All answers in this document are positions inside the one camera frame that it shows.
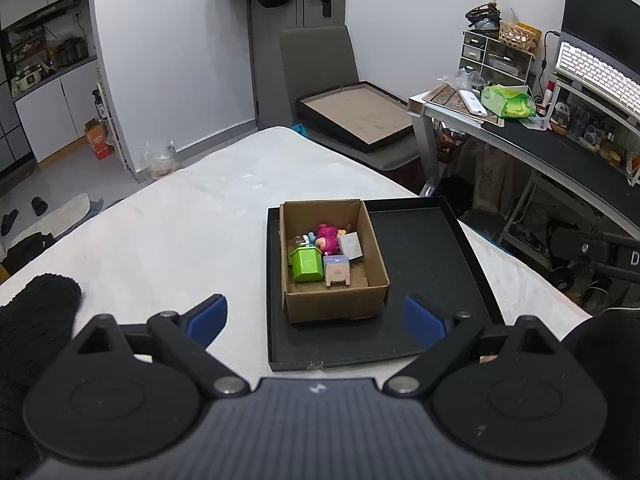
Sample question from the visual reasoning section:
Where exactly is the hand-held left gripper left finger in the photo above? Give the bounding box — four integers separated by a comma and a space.
72, 294, 251, 400

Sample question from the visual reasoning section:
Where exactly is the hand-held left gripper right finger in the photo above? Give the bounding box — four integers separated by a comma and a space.
385, 294, 561, 400

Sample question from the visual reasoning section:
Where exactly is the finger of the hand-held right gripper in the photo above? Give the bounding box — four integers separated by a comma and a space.
551, 228, 599, 263

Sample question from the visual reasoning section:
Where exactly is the black tray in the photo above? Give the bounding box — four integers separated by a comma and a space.
266, 196, 506, 372

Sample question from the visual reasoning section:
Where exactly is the cardboard box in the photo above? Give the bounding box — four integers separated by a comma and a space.
278, 199, 391, 325

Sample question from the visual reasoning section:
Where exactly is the lavender and pink toy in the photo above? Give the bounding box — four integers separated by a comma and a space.
322, 255, 353, 290

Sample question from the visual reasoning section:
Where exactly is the white toy block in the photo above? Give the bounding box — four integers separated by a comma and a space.
337, 232, 365, 264

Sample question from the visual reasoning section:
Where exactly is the green toy bin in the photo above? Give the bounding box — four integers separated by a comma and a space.
290, 246, 325, 285

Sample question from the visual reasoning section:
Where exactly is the pink monster toy figure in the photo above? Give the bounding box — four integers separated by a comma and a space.
315, 224, 346, 256

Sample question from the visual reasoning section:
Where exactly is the grey desk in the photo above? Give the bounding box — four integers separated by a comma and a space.
407, 87, 640, 242

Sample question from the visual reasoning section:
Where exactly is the beige cloth bag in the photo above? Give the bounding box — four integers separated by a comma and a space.
467, 135, 514, 211

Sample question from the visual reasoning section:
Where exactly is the white desk riser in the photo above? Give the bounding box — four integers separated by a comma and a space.
545, 77, 640, 189

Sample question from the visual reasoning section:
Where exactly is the green packet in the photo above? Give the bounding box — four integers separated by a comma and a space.
480, 84, 537, 120

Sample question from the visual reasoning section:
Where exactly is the red basket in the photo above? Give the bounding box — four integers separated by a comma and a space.
434, 125, 469, 164

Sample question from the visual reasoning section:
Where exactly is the plastic bag of bottles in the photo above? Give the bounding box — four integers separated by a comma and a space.
142, 140, 179, 181

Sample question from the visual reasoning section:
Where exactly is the white keyboard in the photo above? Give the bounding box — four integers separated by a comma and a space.
555, 41, 640, 120

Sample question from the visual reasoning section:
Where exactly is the white phone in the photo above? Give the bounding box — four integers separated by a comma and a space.
457, 89, 486, 117

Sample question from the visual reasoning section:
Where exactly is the person's black fuzzy clothing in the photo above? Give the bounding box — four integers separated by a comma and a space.
0, 273, 83, 477

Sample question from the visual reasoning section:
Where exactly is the grey floor mat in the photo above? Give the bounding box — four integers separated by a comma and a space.
10, 192, 104, 249

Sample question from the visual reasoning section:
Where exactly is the dark cloth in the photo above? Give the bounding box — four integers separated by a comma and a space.
2, 232, 56, 276

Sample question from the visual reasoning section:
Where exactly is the clear plastic bag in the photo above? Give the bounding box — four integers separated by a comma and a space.
440, 69, 486, 92

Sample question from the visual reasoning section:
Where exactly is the clear drawer organizer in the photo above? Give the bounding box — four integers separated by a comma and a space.
460, 30, 536, 85

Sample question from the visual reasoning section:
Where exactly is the orange box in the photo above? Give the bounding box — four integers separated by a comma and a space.
84, 119, 114, 161

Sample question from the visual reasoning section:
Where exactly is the wicker basket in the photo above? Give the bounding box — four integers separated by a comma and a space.
498, 20, 542, 54

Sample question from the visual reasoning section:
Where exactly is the black monitor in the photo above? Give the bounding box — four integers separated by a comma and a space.
560, 0, 640, 74

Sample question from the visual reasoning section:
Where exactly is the kitchen cabinet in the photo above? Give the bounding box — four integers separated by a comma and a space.
0, 0, 132, 172

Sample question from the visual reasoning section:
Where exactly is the grey door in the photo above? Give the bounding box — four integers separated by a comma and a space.
245, 0, 349, 129

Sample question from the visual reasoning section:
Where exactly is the grey chair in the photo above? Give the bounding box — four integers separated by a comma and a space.
278, 25, 424, 171

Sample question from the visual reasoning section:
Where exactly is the rice cooker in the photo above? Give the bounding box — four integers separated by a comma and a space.
12, 62, 44, 94

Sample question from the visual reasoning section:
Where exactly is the black picture frame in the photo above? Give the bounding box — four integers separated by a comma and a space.
294, 80, 416, 155

